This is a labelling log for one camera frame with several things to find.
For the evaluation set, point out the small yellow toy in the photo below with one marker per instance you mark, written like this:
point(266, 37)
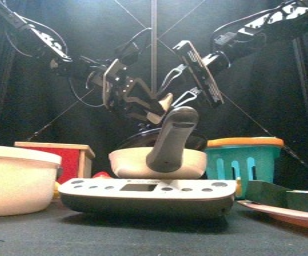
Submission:
point(57, 195)

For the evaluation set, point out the black and white kitchen scale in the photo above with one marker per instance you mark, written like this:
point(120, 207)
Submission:
point(148, 200)

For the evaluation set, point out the yellow toy piece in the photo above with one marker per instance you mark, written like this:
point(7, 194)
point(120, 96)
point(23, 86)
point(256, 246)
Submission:
point(239, 186)

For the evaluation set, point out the small red toy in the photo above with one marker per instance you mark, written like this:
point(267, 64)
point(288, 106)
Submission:
point(103, 175)

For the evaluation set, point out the teal basket orange rim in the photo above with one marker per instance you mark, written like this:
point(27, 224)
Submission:
point(244, 156)

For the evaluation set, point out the red wooden box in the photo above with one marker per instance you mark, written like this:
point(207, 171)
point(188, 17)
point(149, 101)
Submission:
point(71, 160)

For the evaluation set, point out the dark green box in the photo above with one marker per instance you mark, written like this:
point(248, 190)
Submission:
point(268, 193)
point(306, 201)

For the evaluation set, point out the plate with green items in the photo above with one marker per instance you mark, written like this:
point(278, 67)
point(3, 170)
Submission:
point(286, 216)

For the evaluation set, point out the vertical metal frame pole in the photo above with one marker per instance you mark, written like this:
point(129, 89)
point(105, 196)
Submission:
point(155, 20)

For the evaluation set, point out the large white bowl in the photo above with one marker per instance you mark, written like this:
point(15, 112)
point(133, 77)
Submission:
point(15, 180)

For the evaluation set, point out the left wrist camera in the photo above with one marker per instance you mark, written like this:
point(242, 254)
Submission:
point(128, 53)

